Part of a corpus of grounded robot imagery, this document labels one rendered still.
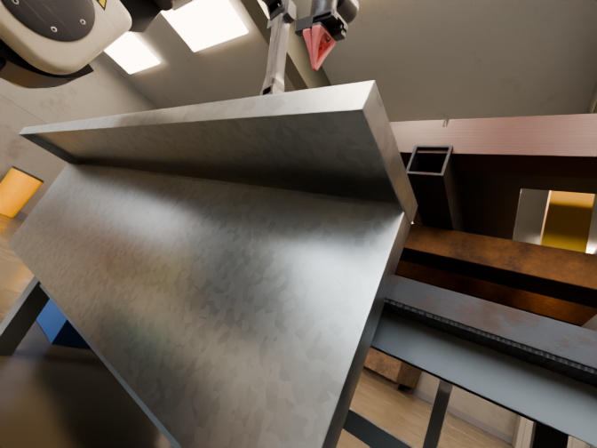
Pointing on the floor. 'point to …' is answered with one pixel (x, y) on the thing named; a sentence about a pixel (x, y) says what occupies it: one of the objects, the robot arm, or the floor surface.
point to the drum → (17, 190)
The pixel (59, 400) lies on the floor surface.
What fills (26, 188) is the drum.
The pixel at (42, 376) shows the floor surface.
